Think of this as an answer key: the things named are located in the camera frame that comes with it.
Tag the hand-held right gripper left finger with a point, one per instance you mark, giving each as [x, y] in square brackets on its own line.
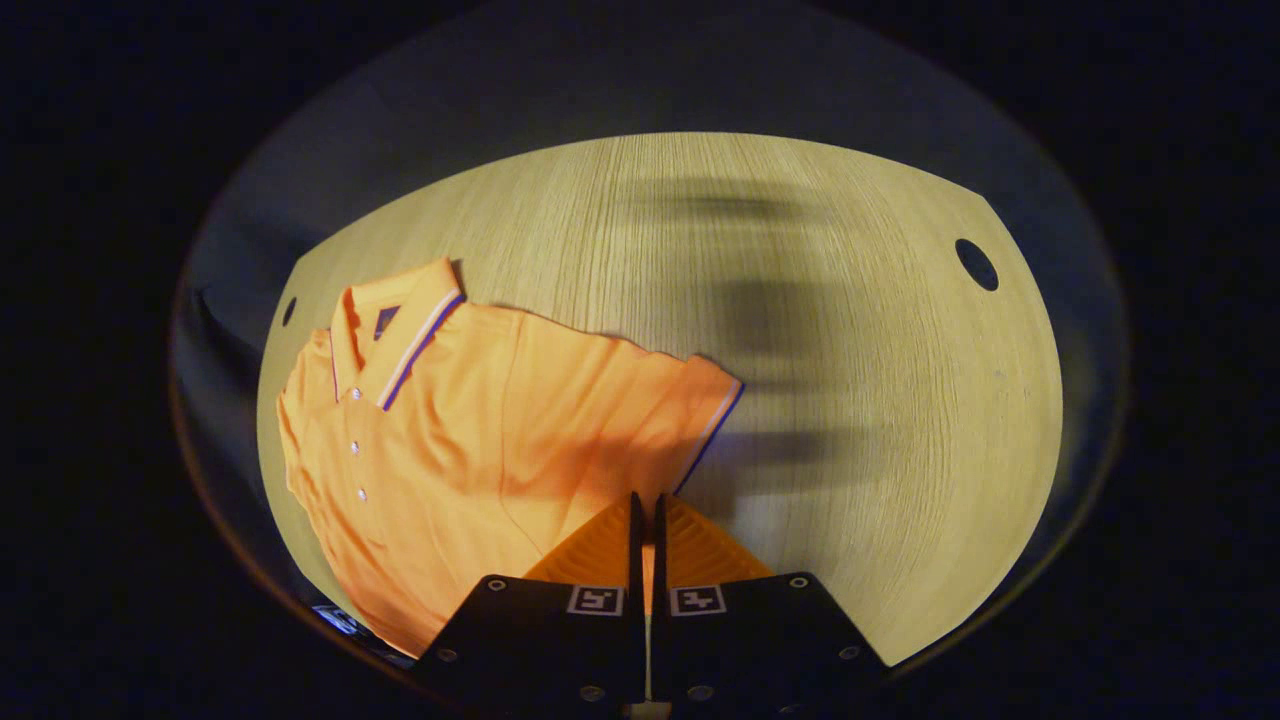
[540, 630]

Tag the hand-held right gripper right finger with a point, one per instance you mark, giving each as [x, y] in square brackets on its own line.
[760, 630]

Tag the orange polo T-shirt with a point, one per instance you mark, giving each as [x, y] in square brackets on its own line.
[480, 440]

